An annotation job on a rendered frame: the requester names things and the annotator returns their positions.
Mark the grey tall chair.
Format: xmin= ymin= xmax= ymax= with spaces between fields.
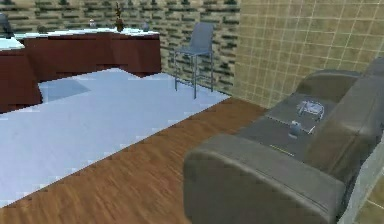
xmin=173 ymin=22 xmax=215 ymax=100

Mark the yellow pencil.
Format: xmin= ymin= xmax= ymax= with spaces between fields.
xmin=269 ymin=144 xmax=296 ymax=157

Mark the grey-brown sofa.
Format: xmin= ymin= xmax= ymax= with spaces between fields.
xmin=182 ymin=56 xmax=384 ymax=224

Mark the small grey cup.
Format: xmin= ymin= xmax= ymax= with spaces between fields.
xmin=288 ymin=120 xmax=303 ymax=139

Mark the brown house plant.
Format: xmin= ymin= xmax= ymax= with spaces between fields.
xmin=114 ymin=2 xmax=125 ymax=33

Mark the dark red kitchen counter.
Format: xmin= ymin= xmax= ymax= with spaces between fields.
xmin=0 ymin=27 xmax=163 ymax=115

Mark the dark grey appliance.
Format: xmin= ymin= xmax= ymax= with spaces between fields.
xmin=0 ymin=13 xmax=15 ymax=40

